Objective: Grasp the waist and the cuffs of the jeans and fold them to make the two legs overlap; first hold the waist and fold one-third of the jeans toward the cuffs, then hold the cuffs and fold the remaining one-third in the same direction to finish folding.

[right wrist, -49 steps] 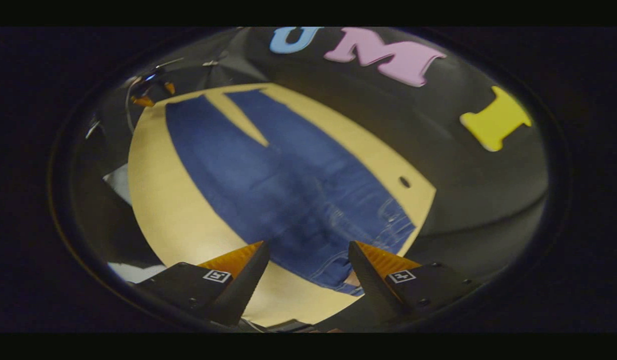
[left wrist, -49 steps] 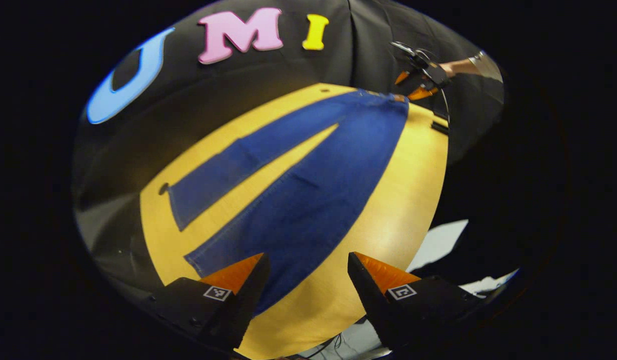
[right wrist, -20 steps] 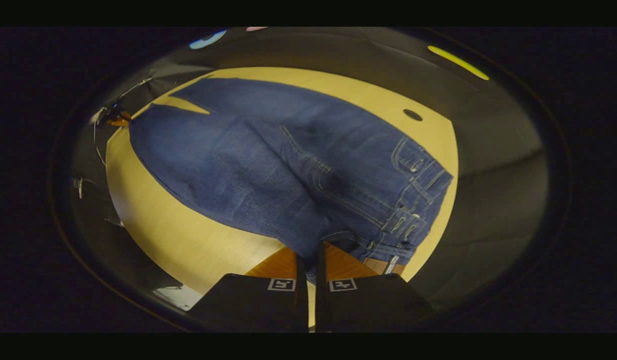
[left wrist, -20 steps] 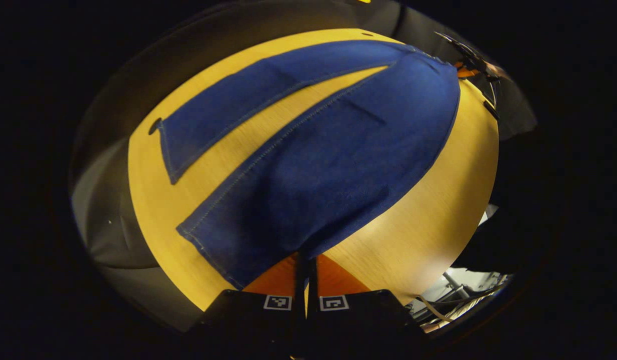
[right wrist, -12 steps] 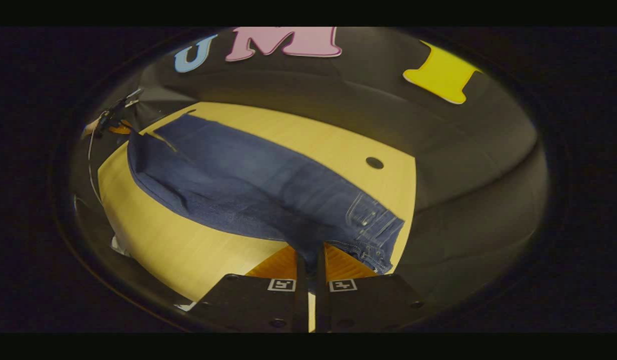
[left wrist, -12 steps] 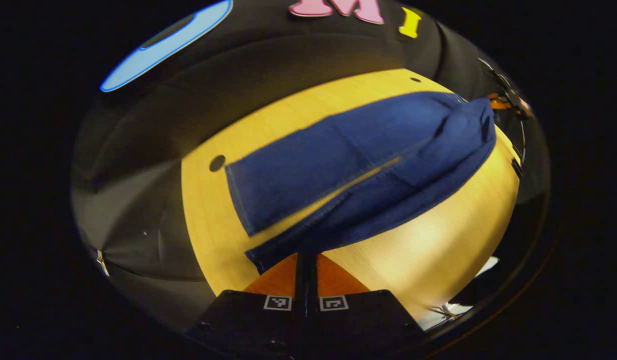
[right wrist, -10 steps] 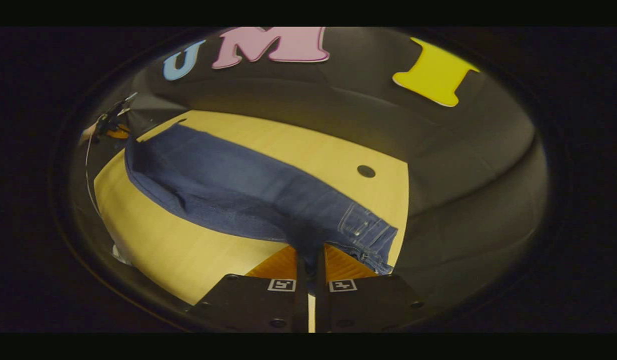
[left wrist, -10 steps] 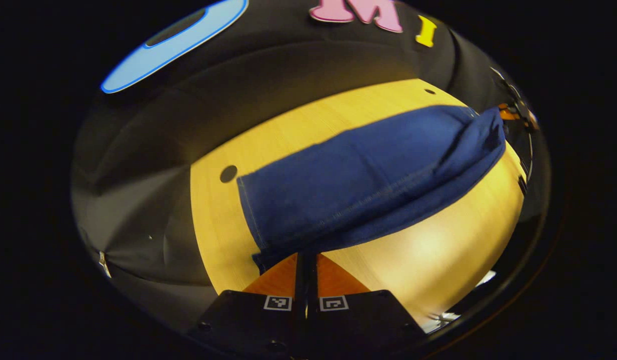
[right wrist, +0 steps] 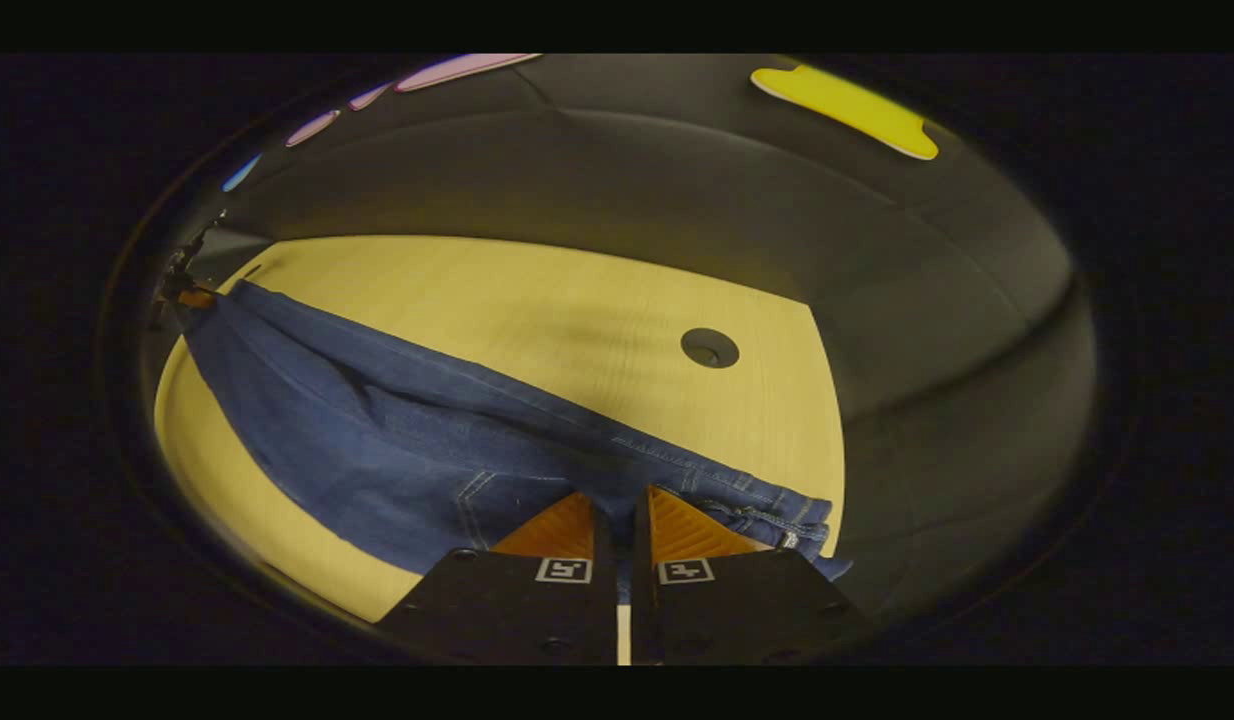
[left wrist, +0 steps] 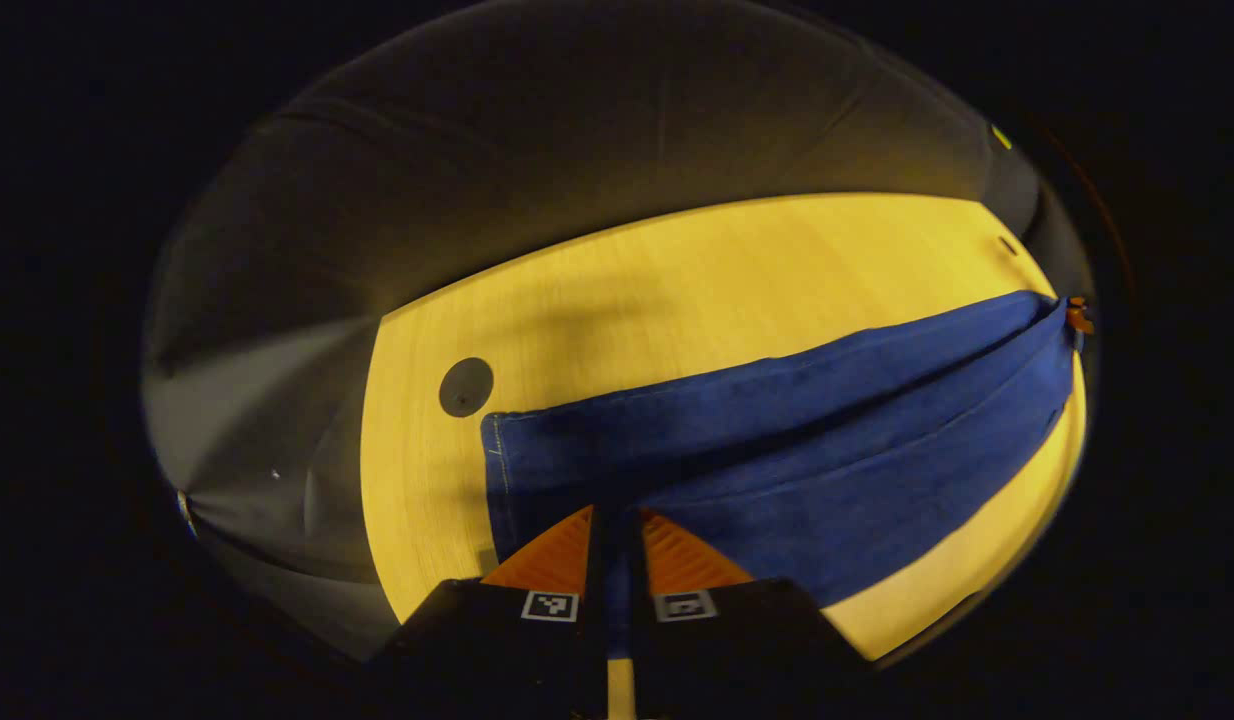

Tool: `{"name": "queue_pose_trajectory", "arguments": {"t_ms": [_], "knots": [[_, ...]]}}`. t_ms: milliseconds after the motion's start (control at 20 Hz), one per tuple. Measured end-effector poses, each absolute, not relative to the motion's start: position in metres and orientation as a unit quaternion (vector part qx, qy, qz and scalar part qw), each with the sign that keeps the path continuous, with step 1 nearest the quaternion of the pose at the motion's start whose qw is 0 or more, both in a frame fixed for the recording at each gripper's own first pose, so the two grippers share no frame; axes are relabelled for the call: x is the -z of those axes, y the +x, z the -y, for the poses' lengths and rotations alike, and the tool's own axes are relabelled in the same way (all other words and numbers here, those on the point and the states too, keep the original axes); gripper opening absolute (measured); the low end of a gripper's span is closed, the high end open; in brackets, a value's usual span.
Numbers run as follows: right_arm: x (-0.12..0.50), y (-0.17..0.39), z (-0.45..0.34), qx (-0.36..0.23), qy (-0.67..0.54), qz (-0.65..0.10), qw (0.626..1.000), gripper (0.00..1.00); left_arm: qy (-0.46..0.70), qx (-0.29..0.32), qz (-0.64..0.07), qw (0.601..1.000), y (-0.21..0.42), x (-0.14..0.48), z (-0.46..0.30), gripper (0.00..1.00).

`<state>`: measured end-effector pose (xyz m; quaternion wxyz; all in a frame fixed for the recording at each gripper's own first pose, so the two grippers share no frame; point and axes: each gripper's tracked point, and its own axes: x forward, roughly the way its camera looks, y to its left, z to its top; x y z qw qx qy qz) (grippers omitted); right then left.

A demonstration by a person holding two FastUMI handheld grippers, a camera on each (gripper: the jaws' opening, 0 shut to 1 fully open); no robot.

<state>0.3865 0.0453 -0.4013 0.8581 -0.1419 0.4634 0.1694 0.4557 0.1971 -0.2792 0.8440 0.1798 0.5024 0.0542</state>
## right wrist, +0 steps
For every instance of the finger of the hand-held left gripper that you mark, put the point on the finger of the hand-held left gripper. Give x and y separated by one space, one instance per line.
194 297

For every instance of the blue jeans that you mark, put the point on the blue jeans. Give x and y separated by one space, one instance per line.
377 440

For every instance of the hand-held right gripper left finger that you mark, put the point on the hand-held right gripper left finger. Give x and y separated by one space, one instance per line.
537 610

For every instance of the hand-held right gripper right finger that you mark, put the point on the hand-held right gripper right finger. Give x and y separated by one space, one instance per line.
717 610

